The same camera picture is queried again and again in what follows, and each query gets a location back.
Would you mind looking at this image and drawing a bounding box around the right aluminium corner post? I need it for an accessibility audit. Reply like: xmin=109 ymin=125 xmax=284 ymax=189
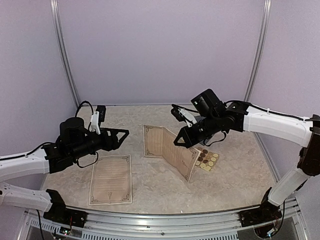
xmin=241 ymin=0 xmax=273 ymax=109

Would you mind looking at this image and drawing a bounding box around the left aluminium corner post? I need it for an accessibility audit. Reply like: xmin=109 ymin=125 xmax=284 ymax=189
xmin=49 ymin=0 xmax=80 ymax=107

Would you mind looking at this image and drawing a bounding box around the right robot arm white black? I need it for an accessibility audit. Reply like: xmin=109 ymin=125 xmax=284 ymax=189
xmin=171 ymin=88 xmax=320 ymax=222

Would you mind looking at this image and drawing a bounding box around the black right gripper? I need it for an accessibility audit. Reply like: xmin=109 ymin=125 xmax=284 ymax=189
xmin=173 ymin=112 xmax=221 ymax=149

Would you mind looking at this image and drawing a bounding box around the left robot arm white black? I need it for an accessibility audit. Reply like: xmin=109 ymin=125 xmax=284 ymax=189
xmin=0 ymin=117 xmax=130 ymax=223

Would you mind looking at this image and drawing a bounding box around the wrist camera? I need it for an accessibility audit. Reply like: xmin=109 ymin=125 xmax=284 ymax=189
xmin=88 ymin=105 xmax=107 ymax=135
xmin=170 ymin=104 xmax=197 ymax=128

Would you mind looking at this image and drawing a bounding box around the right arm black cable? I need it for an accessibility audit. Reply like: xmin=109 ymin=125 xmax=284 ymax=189
xmin=204 ymin=100 xmax=313 ymax=147

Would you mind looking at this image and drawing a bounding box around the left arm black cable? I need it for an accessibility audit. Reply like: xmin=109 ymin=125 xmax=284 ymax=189
xmin=0 ymin=100 xmax=101 ymax=168

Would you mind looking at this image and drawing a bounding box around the aluminium corner post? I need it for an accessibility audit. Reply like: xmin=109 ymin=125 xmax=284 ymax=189
xmin=49 ymin=0 xmax=80 ymax=107
xmin=241 ymin=0 xmax=273 ymax=109

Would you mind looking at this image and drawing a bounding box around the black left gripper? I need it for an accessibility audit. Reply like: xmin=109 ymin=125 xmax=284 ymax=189
xmin=70 ymin=127 xmax=129 ymax=160

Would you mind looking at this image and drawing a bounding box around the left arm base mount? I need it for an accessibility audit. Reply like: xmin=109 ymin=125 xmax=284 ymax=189
xmin=43 ymin=189 xmax=88 ymax=228

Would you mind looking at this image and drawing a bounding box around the beige lined letter paper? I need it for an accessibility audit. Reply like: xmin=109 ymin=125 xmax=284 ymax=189
xmin=142 ymin=124 xmax=201 ymax=182
xmin=88 ymin=154 xmax=133 ymax=206

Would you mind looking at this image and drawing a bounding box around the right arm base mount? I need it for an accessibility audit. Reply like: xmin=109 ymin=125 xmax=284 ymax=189
xmin=238 ymin=198 xmax=283 ymax=227

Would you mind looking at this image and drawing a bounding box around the aluminium front rail frame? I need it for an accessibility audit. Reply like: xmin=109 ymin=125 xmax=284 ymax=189
xmin=23 ymin=198 xmax=307 ymax=240

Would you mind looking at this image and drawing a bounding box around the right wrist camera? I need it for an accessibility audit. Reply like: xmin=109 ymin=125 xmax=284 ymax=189
xmin=170 ymin=104 xmax=197 ymax=128

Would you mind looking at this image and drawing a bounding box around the blue paper envelope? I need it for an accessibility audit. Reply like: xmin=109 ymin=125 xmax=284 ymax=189
xmin=194 ymin=115 xmax=212 ymax=146

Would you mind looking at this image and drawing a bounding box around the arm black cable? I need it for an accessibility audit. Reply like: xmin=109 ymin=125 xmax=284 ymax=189
xmin=204 ymin=100 xmax=313 ymax=147
xmin=0 ymin=100 xmax=101 ymax=168

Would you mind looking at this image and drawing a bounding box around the round sticker sheet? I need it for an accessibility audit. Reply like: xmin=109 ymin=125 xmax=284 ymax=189
xmin=195 ymin=147 xmax=220 ymax=172

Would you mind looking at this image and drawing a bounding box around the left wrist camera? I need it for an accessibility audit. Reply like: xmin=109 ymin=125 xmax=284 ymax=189
xmin=88 ymin=105 xmax=107 ymax=135

